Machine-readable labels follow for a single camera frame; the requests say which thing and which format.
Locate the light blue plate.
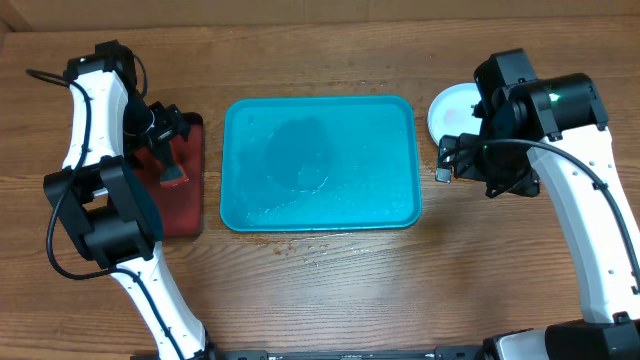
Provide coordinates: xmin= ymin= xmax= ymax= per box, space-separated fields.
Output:
xmin=427 ymin=83 xmax=482 ymax=145

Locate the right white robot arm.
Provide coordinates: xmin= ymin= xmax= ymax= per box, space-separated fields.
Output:
xmin=436 ymin=49 xmax=639 ymax=359

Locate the dark red tray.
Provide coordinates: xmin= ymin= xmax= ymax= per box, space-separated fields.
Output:
xmin=135 ymin=112 xmax=205 ymax=238

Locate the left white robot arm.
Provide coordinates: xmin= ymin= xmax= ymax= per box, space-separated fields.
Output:
xmin=33 ymin=40 xmax=214 ymax=359

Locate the red green sponge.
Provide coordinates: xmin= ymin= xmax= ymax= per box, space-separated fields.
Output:
xmin=159 ymin=163 xmax=189 ymax=188

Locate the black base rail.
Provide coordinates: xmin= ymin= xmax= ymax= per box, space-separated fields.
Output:
xmin=130 ymin=344 xmax=501 ymax=360

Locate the teal plastic tray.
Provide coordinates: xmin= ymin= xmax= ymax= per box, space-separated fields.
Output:
xmin=219 ymin=95 xmax=422 ymax=232

